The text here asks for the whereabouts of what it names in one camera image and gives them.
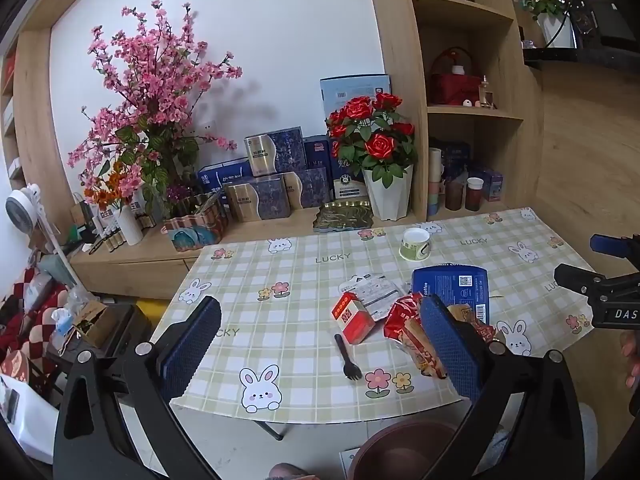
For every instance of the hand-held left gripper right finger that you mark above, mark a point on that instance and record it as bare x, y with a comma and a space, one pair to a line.
450, 350

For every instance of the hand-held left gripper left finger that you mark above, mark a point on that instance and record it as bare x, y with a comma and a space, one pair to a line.
192, 345

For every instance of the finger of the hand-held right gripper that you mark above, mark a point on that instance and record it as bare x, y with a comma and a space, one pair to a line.
580, 280
607, 246

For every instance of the red striped snack packet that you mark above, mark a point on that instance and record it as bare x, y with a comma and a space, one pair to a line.
425, 355

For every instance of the red snack bag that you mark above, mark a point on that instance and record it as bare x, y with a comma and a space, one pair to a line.
400, 317

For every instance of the blue cardboard box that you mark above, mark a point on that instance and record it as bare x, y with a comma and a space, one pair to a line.
450, 285

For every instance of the silver foil packet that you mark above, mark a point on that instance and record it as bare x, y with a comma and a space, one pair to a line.
375, 292

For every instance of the red white small carton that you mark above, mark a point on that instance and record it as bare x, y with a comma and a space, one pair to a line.
352, 320

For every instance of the black plastic fork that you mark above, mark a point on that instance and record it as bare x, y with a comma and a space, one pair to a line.
345, 355

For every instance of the white green paper cup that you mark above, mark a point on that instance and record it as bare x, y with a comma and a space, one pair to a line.
415, 247

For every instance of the brown plastic bin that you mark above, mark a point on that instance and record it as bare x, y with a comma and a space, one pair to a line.
400, 455

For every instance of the person's right hand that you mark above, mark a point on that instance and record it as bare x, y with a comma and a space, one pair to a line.
632, 347

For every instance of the yellow object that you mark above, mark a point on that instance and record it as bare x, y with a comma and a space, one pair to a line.
152, 312

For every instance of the black plastic case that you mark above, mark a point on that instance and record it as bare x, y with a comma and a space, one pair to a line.
127, 320

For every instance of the open cardboard box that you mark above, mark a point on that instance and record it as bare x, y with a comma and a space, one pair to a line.
97, 322

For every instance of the scalloped painted tin box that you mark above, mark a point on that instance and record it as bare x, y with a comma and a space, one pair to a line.
195, 232

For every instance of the black folding table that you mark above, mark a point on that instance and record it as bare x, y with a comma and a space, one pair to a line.
270, 429

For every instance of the purple blue small box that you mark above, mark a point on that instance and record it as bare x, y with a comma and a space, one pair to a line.
494, 186

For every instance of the person's right leg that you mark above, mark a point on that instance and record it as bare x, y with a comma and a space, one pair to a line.
590, 435

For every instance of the light blue plastic packet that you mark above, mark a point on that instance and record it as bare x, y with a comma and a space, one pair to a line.
62, 322

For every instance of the row of small brown bottles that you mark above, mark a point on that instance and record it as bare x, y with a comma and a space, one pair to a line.
107, 242

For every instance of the dark red cup white rim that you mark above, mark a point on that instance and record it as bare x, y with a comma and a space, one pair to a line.
474, 196

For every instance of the orange flowers white vase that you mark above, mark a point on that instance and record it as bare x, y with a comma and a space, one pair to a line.
129, 225

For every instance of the white printed paper sheet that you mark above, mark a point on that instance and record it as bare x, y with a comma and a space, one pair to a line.
350, 462

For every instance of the brown plastic cup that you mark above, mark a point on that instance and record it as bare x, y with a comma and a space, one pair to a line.
455, 196

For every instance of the blue gold gift box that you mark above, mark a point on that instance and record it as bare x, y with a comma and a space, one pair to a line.
275, 152
310, 189
257, 201

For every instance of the person's left foot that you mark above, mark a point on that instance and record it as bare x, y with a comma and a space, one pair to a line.
289, 472

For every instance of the red white checkered blanket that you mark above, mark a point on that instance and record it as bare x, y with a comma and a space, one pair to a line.
30, 330

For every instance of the stack of pastel cups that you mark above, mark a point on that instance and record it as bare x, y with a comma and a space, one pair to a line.
435, 185

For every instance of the red rose plant white pot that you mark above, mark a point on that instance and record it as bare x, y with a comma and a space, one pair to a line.
387, 195

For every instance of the paper gift bag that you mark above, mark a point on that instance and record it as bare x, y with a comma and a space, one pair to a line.
82, 215

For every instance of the gold metal tray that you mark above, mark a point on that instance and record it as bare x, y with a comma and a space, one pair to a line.
342, 217

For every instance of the blue printed box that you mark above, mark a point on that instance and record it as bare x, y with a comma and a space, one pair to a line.
456, 160

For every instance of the white board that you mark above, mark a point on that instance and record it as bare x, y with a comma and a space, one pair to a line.
35, 420

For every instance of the black counter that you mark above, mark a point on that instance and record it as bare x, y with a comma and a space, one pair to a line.
575, 57

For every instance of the glass perfume bottle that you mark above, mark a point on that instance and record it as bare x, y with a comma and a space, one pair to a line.
486, 95

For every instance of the blue white badge box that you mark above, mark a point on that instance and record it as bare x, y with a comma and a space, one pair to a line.
347, 182

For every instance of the white standing fan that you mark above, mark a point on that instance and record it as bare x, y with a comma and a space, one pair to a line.
22, 207

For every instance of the black monitor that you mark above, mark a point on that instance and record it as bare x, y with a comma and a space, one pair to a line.
610, 17

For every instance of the dark blue box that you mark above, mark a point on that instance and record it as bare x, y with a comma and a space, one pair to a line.
316, 152

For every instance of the pink rose plant white pot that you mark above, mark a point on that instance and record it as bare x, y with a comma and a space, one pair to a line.
547, 0

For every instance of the pink blossom arrangement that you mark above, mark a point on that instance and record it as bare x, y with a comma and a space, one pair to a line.
155, 90

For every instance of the wooden side shelf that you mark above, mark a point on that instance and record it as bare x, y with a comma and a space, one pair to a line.
35, 125

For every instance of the light blue large box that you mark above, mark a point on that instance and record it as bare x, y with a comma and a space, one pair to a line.
350, 92

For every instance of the wooden shelf unit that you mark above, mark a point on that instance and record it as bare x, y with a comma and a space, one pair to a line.
400, 60

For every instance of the white wall socket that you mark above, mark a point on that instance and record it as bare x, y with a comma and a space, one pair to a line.
208, 126

